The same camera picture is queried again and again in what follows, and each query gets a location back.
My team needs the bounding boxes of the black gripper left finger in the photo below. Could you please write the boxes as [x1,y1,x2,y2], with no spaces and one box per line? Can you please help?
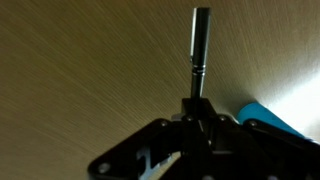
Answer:
[87,99,200,180]

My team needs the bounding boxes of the dark grey pen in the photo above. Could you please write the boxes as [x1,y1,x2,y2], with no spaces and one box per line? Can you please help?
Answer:
[190,7,211,99]

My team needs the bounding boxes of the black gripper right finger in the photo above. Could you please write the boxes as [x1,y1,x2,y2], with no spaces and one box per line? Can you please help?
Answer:
[199,99,320,180]

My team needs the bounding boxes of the blue plastic cup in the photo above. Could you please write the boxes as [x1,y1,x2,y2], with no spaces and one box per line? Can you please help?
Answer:
[236,102,304,138]

